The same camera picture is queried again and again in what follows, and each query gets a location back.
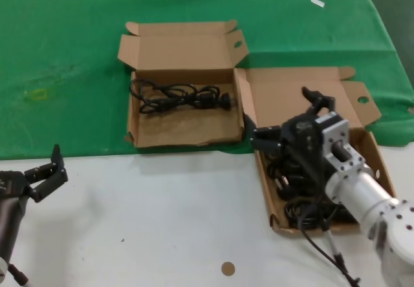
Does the green table cloth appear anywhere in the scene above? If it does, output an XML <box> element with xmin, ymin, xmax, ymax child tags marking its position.
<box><xmin>0</xmin><ymin>0</ymin><xmax>414</xmax><ymax>162</ymax></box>

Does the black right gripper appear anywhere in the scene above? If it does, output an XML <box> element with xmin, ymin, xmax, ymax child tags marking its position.
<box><xmin>244</xmin><ymin>86</ymin><xmax>336</xmax><ymax>159</ymax></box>

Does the cardboard box holding power cords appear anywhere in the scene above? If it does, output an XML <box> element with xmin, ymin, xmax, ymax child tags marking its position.
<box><xmin>233</xmin><ymin>66</ymin><xmax>398</xmax><ymax>239</ymax></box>

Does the black left wrist camera housing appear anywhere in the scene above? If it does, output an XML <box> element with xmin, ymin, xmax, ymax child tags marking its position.
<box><xmin>0</xmin><ymin>197</ymin><xmax>28</xmax><ymax>262</ymax></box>

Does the cable with silver connector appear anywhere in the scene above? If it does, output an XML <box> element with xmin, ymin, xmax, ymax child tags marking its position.
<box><xmin>321</xmin><ymin>224</ymin><xmax>345</xmax><ymax>265</ymax></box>

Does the cardboard box with torn edge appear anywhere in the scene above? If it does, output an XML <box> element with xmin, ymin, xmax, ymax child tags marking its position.
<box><xmin>116</xmin><ymin>19</ymin><xmax>249</xmax><ymax>149</ymax></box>

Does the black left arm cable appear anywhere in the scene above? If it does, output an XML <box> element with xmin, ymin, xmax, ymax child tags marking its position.
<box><xmin>8</xmin><ymin>263</ymin><xmax>30</xmax><ymax>287</ymax></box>

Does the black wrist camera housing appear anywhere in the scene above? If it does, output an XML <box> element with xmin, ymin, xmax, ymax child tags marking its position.
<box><xmin>0</xmin><ymin>197</ymin><xmax>28</xmax><ymax>262</ymax></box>
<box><xmin>286</xmin><ymin>153</ymin><xmax>328</xmax><ymax>206</ymax></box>

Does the black right wrist camera housing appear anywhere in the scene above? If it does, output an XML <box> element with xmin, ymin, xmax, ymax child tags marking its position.
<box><xmin>286</xmin><ymin>153</ymin><xmax>328</xmax><ymax>206</ymax></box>

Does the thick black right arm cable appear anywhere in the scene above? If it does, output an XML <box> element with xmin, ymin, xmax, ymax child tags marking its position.
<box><xmin>299</xmin><ymin>202</ymin><xmax>362</xmax><ymax>287</ymax></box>

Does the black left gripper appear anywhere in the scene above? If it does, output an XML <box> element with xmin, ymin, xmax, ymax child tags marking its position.
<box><xmin>0</xmin><ymin>143</ymin><xmax>69</xmax><ymax>203</ymax></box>

